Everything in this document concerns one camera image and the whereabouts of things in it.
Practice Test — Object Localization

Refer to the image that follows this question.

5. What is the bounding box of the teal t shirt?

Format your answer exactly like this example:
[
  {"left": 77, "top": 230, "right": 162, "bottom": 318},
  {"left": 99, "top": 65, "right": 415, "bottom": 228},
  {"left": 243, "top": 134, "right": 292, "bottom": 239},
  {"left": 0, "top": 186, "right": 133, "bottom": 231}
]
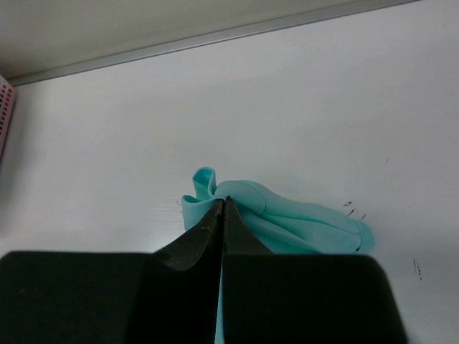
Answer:
[{"left": 180, "top": 166, "right": 377, "bottom": 344}]

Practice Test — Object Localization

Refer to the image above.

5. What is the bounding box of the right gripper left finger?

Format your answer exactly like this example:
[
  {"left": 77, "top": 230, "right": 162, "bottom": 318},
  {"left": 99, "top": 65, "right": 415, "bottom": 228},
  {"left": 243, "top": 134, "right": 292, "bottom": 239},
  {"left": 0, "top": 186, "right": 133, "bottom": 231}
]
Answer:
[{"left": 1, "top": 201, "right": 224, "bottom": 343}]

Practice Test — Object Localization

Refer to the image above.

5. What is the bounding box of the white plastic basket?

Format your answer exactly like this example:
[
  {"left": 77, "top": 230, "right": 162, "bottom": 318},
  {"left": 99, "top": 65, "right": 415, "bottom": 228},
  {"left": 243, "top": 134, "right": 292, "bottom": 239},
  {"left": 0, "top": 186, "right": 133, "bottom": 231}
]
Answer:
[{"left": 0, "top": 76, "right": 16, "bottom": 155}]

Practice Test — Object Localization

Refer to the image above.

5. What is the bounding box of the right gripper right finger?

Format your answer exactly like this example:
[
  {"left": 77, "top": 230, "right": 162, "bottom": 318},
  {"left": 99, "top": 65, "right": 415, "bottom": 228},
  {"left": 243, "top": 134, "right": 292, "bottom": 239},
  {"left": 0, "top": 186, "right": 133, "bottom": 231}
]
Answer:
[{"left": 222, "top": 199, "right": 409, "bottom": 343}]

